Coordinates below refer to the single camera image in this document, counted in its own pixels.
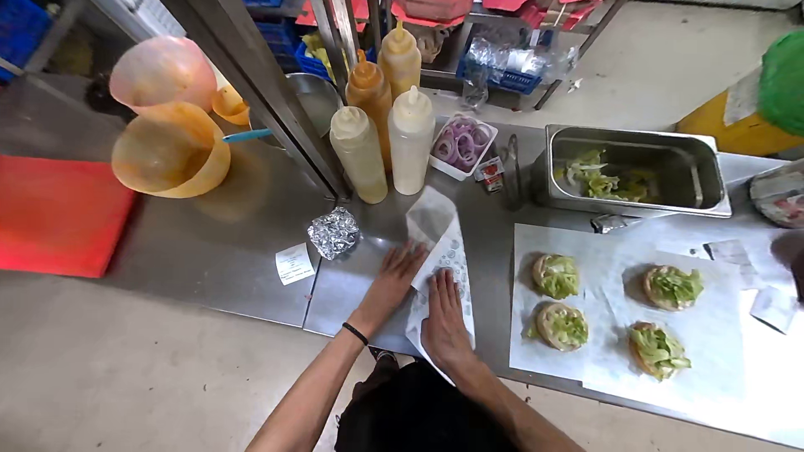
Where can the orange sauce squeeze bottle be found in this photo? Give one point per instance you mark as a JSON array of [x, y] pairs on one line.
[[372, 94]]

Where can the person's right hand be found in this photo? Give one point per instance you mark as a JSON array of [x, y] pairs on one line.
[[448, 333]]

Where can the translucent pink bowl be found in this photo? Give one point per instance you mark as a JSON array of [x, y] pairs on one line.
[[160, 72]]

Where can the metal tongs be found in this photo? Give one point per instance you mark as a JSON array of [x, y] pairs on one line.
[[514, 169]]

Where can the foil-wrapped ball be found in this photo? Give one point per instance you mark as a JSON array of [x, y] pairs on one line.
[[334, 233]]

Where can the rectangular stainless steel container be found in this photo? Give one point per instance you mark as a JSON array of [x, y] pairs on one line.
[[634, 204]]

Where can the red flat insulated bag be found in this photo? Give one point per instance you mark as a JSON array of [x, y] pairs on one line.
[[63, 216]]

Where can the yellow bin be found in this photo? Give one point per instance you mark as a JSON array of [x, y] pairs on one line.
[[735, 129]]

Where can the small white paper slip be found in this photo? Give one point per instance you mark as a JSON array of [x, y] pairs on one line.
[[774, 307]]

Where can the person's right middle finger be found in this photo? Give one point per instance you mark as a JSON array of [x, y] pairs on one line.
[[442, 290]]

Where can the pile of red onion rings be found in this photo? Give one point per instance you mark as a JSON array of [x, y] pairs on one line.
[[462, 145]]

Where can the yellow sauce squeeze bottle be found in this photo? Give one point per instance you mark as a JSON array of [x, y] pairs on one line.
[[400, 59]]

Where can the person's right forearm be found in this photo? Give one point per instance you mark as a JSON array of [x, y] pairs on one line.
[[509, 408]]

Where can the pile of shredded lettuce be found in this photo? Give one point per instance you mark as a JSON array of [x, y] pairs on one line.
[[603, 179]]

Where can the printed white wrapping paper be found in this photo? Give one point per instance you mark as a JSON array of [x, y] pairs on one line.
[[453, 254]]

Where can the person's right thumb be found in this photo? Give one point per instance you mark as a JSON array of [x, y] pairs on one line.
[[426, 329]]

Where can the small red white sachets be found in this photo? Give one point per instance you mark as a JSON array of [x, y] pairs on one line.
[[492, 179]]

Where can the white squeeze bottle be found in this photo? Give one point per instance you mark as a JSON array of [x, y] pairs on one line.
[[411, 147]]

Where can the small white printed receipt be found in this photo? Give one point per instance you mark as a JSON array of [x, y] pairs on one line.
[[295, 265]]

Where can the person's legs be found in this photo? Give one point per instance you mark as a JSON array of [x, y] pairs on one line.
[[377, 376]]

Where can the pale cream squeeze bottle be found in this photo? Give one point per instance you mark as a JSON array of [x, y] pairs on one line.
[[360, 160]]

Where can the white parchment sheet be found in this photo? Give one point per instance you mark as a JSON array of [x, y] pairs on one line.
[[615, 314], [524, 301]]

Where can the person's left hand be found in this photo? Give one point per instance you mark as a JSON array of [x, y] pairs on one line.
[[384, 294]]

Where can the lettuce topping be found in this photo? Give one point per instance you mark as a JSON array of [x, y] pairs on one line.
[[658, 351], [678, 285], [568, 327], [559, 277]]

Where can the steel rack with crates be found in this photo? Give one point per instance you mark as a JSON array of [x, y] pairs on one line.
[[439, 69]]

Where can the small orange bowl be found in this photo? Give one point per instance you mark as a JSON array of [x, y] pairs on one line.
[[229, 108]]

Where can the small grey paper slip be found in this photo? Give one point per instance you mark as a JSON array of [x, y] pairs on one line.
[[732, 253]]

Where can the person's left forearm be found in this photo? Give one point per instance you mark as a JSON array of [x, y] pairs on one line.
[[320, 386]]

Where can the steel post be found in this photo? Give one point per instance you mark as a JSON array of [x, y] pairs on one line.
[[261, 81]]

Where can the person's left fingers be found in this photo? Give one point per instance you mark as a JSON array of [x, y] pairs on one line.
[[406, 258]]

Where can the green bag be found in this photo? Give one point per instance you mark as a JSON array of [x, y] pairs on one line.
[[785, 81]]

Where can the white square tub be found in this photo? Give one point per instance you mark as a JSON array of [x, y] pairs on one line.
[[456, 172]]

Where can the translucent orange bowl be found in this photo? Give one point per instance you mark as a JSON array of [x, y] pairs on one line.
[[173, 150]]

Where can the person's body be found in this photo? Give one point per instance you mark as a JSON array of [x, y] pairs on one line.
[[421, 414]]

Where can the person's right index finger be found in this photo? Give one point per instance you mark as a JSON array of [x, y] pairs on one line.
[[434, 296]]

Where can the person's right little finger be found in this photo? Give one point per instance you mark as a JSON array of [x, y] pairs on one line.
[[457, 301]]

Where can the blue crate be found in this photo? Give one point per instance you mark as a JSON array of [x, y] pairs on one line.
[[19, 31]]

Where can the crumpled silver wrapper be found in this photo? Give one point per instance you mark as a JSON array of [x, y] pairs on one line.
[[609, 223]]

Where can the round bun half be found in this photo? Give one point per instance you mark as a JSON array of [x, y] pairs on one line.
[[548, 317], [653, 279], [635, 351], [537, 268]]

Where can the round metal pot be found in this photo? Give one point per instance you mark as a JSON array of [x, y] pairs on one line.
[[319, 103]]

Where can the person's right ring finger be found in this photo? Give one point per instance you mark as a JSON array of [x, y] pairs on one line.
[[450, 290]]

